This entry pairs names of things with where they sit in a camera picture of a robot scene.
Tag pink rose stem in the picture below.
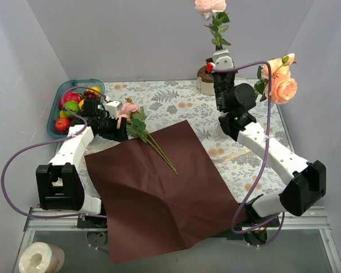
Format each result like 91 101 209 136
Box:
117 97 178 175
194 0 231 50

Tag peach rose stem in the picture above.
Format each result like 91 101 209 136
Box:
254 53 298 105

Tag cream printed ribbon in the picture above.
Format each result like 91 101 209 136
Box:
212 148 251 163

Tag red wrapping paper sheet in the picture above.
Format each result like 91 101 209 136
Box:
85 121 246 264

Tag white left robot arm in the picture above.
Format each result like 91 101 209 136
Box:
36 100 128 228

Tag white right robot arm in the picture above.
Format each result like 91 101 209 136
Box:
213 72 326 226

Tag white ribbed ceramic vase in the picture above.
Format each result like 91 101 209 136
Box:
216 124 232 138

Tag brown topped white jar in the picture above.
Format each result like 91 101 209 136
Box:
197 65 214 96

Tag purple toy grapes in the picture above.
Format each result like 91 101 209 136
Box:
78 90 100 110

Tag green toy watermelon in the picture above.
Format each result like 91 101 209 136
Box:
63 101 80 118

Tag yellow toy lemon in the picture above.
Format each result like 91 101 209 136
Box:
88 86 102 96

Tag teal plastic fruit tray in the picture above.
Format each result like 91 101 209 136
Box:
46 78 105 140

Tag red toy apple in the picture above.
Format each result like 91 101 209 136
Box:
55 118 70 134

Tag red toy dragon fruit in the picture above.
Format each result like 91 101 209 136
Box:
59 91 82 109

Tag white tissue paper roll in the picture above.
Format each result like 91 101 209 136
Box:
18 242 65 273

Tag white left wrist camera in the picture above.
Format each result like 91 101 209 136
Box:
105 100 123 119

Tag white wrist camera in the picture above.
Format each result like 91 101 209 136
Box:
206 49 235 73
105 100 123 119

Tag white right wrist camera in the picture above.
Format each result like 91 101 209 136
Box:
206 49 235 73

